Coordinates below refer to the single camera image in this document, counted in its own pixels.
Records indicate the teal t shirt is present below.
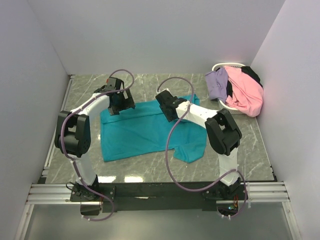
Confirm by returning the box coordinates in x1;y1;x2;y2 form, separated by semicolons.
100;100;207;163

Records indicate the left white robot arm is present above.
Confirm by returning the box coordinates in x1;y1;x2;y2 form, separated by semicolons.
54;88;136;201

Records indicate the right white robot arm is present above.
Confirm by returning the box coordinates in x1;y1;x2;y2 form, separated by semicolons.
158;97;243;200

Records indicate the purple t shirt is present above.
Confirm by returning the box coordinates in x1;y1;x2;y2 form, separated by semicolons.
204;67;229;102

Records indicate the pink t shirt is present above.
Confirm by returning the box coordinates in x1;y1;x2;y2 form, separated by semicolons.
224;66;264;117

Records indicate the white laundry basket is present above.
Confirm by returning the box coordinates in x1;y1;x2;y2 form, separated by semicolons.
211;62;245;115

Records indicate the black t shirt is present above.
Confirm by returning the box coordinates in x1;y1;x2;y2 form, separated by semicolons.
226;66;263;97

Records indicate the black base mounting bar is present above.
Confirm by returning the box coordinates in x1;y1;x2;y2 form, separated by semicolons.
70;182;248;216

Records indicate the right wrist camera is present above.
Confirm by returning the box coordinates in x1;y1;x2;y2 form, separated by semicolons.
155;89;178;105

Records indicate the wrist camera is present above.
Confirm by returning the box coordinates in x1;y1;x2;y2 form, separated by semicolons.
155;89;178;105
106;77;124;92

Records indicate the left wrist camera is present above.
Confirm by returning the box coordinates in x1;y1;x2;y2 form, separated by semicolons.
106;77;124;92

